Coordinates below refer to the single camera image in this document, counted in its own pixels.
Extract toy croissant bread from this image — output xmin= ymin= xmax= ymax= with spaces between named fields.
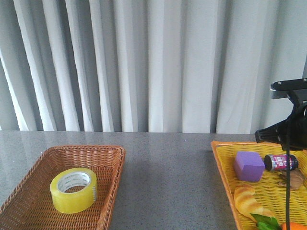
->
xmin=234 ymin=185 xmax=276 ymax=223

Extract purple foam block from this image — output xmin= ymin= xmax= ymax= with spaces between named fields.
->
xmin=233 ymin=151 xmax=265 ymax=182

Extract green carrot leaves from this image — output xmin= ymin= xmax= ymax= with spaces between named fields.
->
xmin=251 ymin=214 xmax=282 ymax=230

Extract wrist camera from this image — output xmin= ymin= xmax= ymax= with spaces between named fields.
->
xmin=270 ymin=78 xmax=307 ymax=101

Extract small dark labelled bottle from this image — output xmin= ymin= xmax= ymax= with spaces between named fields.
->
xmin=264 ymin=154 xmax=299 ymax=172

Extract yellow tape roll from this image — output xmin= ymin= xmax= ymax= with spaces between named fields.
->
xmin=50 ymin=168 xmax=97 ymax=214

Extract toy orange carrot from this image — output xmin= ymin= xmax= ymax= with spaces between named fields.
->
xmin=280 ymin=222 xmax=307 ymax=230

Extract yellow wicker basket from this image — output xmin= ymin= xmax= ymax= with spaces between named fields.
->
xmin=211 ymin=141 xmax=307 ymax=230

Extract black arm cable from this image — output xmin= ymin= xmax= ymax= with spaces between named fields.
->
xmin=284 ymin=115 xmax=294 ymax=230

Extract brown wicker basket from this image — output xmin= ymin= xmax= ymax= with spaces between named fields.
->
xmin=0 ymin=145 xmax=126 ymax=230

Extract brown ginger root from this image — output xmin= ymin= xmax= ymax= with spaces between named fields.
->
xmin=277 ymin=168 xmax=305 ymax=191

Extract grey pleated curtain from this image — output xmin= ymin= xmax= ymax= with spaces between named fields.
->
xmin=0 ymin=0 xmax=307 ymax=134

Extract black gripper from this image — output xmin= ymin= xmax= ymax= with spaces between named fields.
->
xmin=255 ymin=103 xmax=307 ymax=150

